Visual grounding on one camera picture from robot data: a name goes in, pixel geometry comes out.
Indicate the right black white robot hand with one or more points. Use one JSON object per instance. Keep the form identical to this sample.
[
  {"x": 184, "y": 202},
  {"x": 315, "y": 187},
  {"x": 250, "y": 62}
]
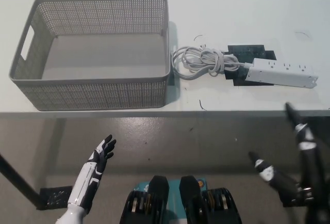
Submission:
[{"x": 306, "y": 141}]

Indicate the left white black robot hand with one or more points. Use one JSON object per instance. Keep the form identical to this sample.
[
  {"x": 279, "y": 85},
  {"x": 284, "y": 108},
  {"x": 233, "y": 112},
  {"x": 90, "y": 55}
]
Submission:
[{"x": 86, "y": 182}]

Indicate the black metal table leg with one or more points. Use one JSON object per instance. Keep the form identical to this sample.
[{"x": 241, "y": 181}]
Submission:
[{"x": 18, "y": 177}]

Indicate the grey perforated plastic basket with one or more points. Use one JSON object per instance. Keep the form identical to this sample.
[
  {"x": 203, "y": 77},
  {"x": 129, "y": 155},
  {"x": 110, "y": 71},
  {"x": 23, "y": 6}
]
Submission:
[{"x": 103, "y": 89}]

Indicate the black teal robot body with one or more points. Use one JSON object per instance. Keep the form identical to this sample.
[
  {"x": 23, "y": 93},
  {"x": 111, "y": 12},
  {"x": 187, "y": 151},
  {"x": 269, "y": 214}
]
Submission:
[{"x": 189, "y": 195}]

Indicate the black floor base plate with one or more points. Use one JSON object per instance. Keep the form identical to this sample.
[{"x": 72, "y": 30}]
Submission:
[{"x": 55, "y": 197}]

